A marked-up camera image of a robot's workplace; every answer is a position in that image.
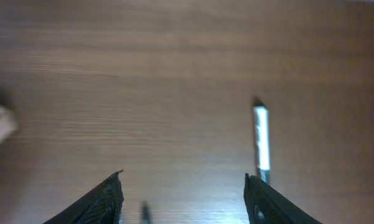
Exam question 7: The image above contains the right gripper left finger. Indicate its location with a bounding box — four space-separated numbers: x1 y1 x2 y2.
44 170 124 224

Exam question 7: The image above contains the black ballpoint pen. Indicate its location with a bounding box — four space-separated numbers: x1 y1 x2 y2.
141 202 152 224

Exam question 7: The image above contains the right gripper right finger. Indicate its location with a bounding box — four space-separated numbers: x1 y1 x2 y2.
243 173 321 224

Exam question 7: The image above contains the white marker black cap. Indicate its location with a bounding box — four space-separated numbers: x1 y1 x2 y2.
253 98 271 184

